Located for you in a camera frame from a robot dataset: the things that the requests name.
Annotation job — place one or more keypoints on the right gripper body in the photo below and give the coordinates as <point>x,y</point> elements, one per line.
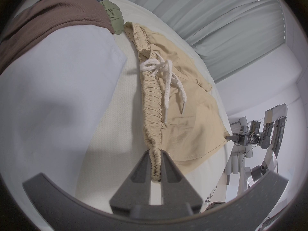
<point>240,139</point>

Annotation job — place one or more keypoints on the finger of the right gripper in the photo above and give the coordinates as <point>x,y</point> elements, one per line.
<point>229,138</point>

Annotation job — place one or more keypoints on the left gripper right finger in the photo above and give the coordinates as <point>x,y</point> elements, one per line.
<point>175,186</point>

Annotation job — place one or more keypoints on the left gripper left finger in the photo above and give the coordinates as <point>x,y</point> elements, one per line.
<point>134,186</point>

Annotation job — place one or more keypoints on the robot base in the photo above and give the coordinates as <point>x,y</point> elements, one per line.
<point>243,177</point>

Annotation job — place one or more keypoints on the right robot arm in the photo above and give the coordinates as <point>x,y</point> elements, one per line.
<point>272,131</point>

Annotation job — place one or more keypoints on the pale blue-green curtain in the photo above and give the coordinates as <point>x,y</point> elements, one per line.
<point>216,20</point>

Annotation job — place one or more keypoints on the pale lilac T-shirt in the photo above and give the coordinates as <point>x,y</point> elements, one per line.
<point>60,92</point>

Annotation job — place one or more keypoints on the green garment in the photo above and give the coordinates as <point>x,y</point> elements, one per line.
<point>115,18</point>

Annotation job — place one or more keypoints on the brown garment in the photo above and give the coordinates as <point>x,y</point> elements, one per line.
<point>60,13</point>

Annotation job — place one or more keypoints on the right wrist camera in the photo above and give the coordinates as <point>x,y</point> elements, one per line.
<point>243,125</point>

